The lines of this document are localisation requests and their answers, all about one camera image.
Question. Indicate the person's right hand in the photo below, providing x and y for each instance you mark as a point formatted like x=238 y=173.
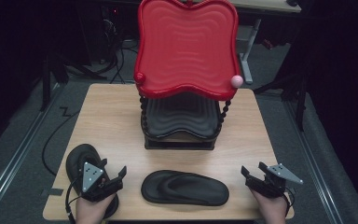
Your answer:
x=270 y=210

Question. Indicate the metal floor rail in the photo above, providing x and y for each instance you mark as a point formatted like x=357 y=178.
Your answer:
x=317 y=168
x=18 y=155

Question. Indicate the black slipper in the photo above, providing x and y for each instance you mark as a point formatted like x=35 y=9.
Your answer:
x=77 y=158
x=185 y=188

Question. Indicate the background desk with grey leg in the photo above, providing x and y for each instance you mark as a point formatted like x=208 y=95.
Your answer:
x=251 y=43

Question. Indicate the red and black tiered rack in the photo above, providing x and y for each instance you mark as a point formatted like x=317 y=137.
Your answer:
x=186 y=49

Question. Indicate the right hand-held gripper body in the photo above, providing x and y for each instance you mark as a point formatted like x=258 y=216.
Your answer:
x=273 y=182

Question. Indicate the person's left hand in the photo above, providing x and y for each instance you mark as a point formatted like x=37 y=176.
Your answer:
x=93 y=211

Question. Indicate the black metal stand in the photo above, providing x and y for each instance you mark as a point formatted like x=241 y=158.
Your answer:
x=300 y=102
x=46 y=84

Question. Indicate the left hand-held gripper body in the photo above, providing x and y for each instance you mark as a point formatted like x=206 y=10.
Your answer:
x=90 y=177

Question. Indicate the grey tape piece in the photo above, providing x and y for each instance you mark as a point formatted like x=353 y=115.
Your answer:
x=56 y=192

